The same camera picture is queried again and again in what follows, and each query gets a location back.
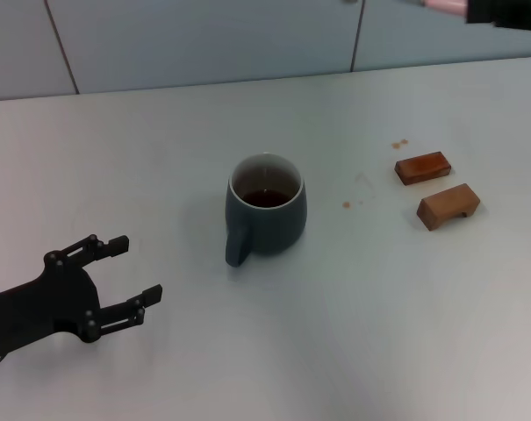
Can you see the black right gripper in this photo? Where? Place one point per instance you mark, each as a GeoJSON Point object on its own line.
{"type": "Point", "coordinates": [521, 13]}

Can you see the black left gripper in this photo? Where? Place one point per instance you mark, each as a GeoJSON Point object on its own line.
{"type": "Point", "coordinates": [37, 307]}

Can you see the pink spoon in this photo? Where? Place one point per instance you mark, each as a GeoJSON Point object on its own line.
{"type": "Point", "coordinates": [447, 4]}

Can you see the dark grey ceramic cup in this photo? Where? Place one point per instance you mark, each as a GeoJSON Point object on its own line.
{"type": "Point", "coordinates": [269, 232]}

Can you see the brown liquid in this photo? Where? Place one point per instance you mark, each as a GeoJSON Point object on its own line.
{"type": "Point", "coordinates": [265, 198]}

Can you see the flat reddish wooden block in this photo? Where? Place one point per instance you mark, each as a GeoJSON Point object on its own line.
{"type": "Point", "coordinates": [423, 168]}

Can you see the notched light wooden block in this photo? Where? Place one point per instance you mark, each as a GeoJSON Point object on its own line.
{"type": "Point", "coordinates": [445, 204]}

